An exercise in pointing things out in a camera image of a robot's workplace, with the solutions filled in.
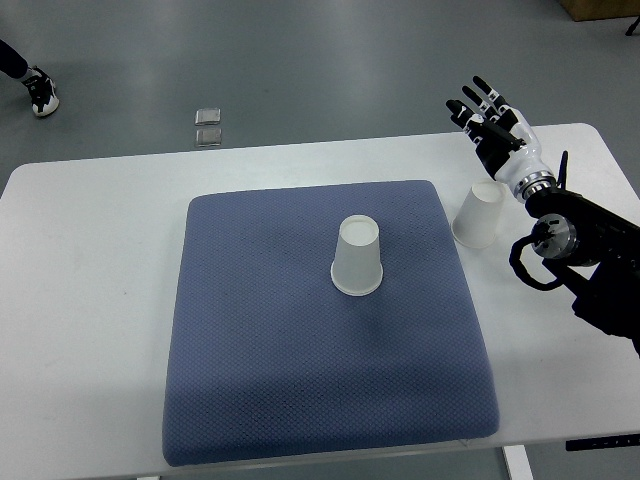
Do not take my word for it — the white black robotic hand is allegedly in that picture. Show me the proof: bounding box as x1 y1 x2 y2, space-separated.
446 76 556 203

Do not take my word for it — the white paper cup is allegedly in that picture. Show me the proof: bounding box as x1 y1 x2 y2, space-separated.
451 179 505 249
330 215 383 296

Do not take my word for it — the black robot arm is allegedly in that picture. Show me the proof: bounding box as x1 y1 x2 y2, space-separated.
509 152 639 349

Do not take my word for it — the brown cardboard box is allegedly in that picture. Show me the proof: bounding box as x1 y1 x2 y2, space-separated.
559 0 639 22

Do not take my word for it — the black tripod leg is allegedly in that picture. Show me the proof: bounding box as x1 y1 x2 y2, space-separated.
625 16 640 36

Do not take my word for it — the upper metal floor plate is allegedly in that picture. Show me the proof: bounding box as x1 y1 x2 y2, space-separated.
194 107 221 126

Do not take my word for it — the black table control panel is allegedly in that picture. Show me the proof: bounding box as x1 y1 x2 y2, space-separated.
565 434 640 452

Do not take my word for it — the white table leg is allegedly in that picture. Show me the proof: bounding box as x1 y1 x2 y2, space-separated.
502 445 534 480

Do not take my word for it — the blue textured cushion mat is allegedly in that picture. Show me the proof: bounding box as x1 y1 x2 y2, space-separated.
162 180 499 466

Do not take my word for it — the black white sneaker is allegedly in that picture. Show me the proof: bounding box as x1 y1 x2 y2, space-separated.
22 67 59 118

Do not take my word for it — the person's dark trouser leg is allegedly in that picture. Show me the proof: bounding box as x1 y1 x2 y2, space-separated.
0 40 29 82

